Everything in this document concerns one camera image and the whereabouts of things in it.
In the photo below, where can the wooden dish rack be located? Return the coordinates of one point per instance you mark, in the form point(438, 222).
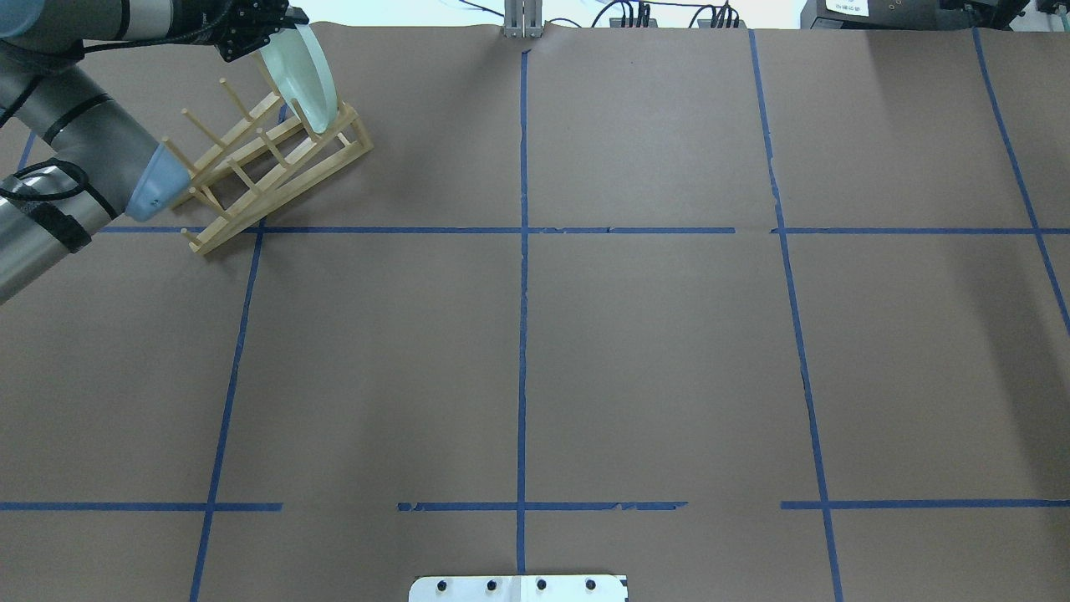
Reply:
point(270, 157)

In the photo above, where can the aluminium frame post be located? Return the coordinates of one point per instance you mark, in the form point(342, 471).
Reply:
point(523, 19)

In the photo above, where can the black box device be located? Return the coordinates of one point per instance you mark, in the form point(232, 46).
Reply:
point(868, 15)

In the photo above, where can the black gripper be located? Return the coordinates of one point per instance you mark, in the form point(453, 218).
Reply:
point(199, 14)

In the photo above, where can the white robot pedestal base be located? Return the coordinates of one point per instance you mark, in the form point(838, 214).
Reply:
point(546, 587)

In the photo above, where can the pale green plate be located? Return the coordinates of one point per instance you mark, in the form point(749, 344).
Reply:
point(298, 67)

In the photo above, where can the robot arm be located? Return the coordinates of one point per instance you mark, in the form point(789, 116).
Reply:
point(105, 164)

